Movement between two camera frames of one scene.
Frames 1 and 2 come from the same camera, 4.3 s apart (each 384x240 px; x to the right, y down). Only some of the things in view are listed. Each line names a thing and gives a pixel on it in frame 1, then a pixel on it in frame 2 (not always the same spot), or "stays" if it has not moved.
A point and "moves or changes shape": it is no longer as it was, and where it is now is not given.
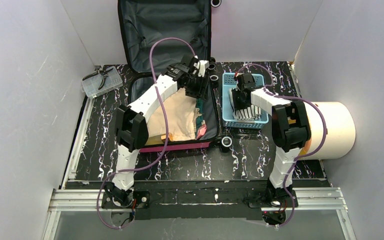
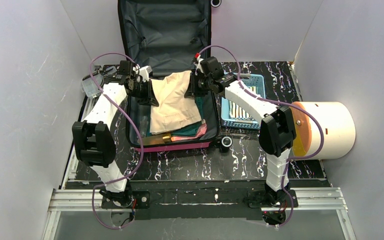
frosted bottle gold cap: x=159 y=139 stays
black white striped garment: x=252 y=112 stays
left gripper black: x=196 y=86 → x=146 y=91
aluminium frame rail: x=307 y=199 stays
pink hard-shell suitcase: x=155 y=33 stays
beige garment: x=182 y=115 moves or changes shape
